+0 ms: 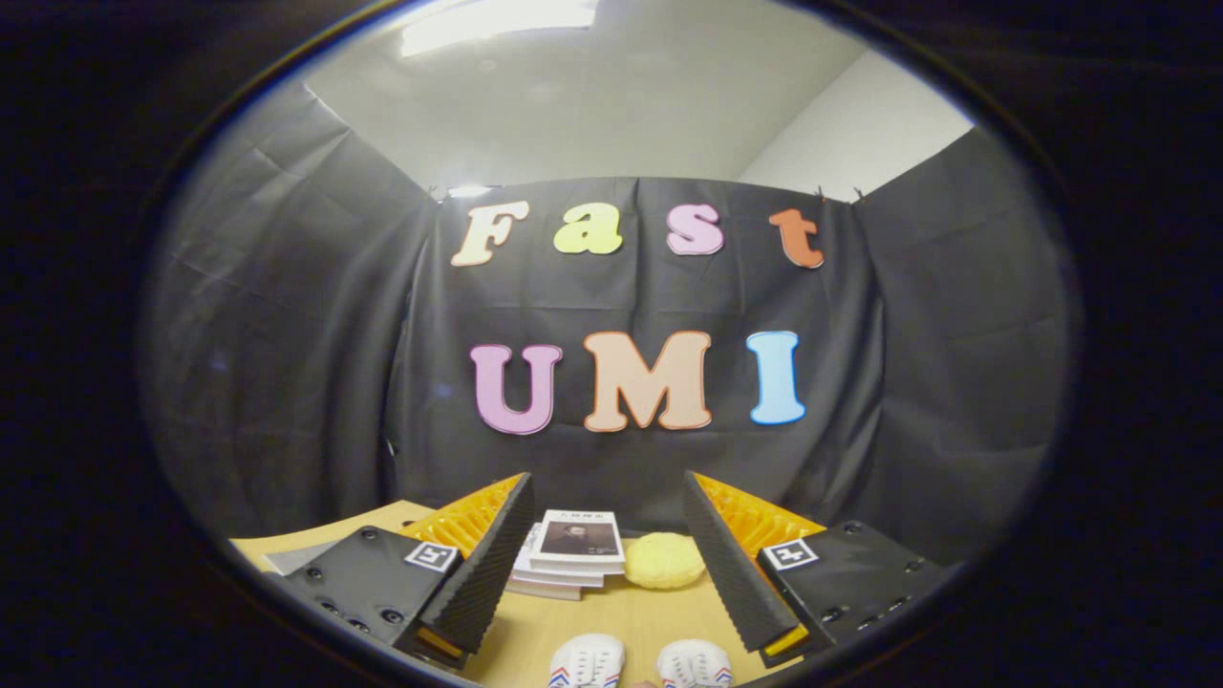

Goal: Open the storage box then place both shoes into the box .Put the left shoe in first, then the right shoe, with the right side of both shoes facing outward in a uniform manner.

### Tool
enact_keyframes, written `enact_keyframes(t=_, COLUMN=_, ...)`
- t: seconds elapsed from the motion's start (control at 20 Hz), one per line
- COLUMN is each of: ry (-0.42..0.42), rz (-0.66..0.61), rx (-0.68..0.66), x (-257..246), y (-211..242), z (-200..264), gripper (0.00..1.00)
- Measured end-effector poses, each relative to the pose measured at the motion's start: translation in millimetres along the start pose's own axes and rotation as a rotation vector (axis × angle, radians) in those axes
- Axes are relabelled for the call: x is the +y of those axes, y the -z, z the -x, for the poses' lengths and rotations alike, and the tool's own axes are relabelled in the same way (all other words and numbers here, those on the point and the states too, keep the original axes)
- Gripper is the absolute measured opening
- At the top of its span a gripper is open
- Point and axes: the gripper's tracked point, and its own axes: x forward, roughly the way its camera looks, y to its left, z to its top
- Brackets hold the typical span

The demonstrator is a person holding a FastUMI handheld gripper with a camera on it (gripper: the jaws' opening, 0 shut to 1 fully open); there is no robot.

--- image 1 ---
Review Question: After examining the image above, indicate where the ceiling light panel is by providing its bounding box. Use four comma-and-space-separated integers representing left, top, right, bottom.
399, 0, 600, 56

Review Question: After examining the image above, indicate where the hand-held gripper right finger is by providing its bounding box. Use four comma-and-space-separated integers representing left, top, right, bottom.
682, 470, 948, 669

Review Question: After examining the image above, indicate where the black backdrop cloth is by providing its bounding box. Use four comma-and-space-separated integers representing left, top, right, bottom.
143, 81, 1076, 570

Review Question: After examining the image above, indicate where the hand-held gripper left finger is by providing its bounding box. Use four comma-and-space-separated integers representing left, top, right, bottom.
284, 472, 537, 671

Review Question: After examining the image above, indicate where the yellow plush toy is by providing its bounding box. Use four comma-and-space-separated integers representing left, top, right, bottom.
624, 532, 707, 590

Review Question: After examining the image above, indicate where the white striped canvas shoe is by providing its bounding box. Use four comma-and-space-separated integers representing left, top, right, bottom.
547, 633, 627, 688
654, 638, 735, 688

